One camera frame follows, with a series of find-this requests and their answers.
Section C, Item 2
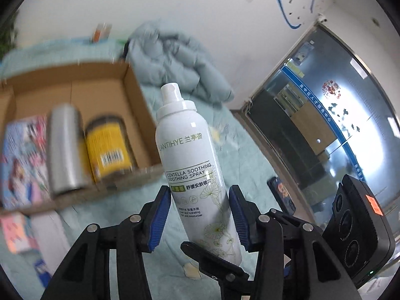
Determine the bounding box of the white rectangular plastic gadget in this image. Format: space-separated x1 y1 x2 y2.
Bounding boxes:
30 211 70 270

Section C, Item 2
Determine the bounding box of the pastel rubiks cube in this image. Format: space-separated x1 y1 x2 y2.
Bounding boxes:
1 213 39 254

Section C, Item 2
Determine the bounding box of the silver metal tin can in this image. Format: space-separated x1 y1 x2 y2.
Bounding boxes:
46 104 93 198

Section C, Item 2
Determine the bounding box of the white spray bottle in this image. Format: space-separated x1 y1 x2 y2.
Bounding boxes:
155 83 242 265

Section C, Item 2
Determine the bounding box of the colourful cartoon game box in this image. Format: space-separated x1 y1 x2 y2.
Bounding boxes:
1 115 50 210

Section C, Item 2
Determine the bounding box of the yellow label glass jar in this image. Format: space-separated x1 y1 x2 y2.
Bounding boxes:
85 114 137 183

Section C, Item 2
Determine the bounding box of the blue stapler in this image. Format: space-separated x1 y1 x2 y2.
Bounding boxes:
33 258 52 289

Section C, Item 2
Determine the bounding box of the dark smartphone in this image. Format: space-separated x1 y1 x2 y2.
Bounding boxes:
267 177 296 215

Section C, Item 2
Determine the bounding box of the glass door with blue stripe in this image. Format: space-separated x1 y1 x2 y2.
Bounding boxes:
243 25 399 224

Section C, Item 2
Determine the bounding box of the large shallow cardboard box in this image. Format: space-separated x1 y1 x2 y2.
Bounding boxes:
0 60 164 216

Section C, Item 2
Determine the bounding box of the light blue folded jacket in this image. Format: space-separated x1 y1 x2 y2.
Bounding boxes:
122 20 235 104

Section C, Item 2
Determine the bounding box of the potted green plant red pot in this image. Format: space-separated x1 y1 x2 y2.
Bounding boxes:
0 11 19 59

